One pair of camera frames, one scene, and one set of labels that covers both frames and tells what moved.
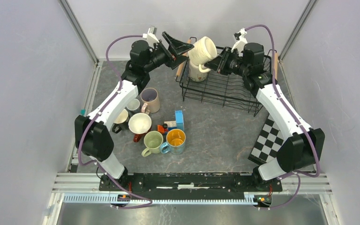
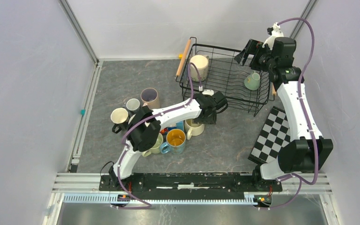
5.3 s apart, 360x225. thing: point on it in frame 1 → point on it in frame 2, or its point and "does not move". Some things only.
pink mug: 150,100 does not move
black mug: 121,122 does not move
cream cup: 204,49 → 192,129
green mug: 153,139 does not move
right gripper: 220,63 → 241,57
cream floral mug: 195,73 does not move
